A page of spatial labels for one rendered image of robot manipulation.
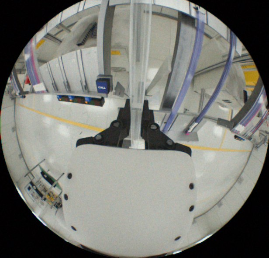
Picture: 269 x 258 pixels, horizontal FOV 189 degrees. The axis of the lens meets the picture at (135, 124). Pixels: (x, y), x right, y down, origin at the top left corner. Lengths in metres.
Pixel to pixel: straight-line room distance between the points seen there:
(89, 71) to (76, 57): 0.08
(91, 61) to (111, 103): 0.84
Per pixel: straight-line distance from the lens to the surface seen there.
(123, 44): 0.58
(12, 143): 9.55
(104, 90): 0.30
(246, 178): 7.52
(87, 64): 0.34
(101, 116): 1.17
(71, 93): 0.45
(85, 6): 0.37
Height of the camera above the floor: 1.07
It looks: 77 degrees down
